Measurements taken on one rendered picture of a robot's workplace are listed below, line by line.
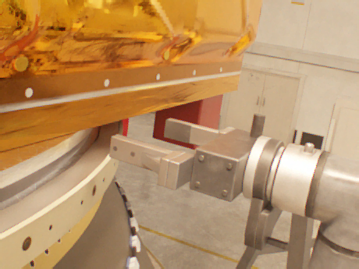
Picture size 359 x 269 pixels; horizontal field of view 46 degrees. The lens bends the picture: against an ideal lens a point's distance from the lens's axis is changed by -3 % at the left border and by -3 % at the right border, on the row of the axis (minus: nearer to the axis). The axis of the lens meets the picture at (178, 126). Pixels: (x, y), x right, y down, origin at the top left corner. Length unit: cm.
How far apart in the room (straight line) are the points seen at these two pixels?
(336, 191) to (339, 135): 305
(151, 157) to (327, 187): 19
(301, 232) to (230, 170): 87
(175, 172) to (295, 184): 13
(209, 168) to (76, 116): 23
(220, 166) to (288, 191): 8
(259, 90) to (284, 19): 132
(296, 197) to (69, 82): 32
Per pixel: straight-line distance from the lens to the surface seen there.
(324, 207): 47
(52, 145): 55
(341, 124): 349
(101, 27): 56
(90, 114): 63
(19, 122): 53
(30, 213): 47
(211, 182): 46
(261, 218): 50
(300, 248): 132
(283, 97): 703
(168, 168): 44
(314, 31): 750
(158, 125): 115
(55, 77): 56
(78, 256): 64
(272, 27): 763
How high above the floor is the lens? 193
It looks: 14 degrees down
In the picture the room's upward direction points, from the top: 8 degrees clockwise
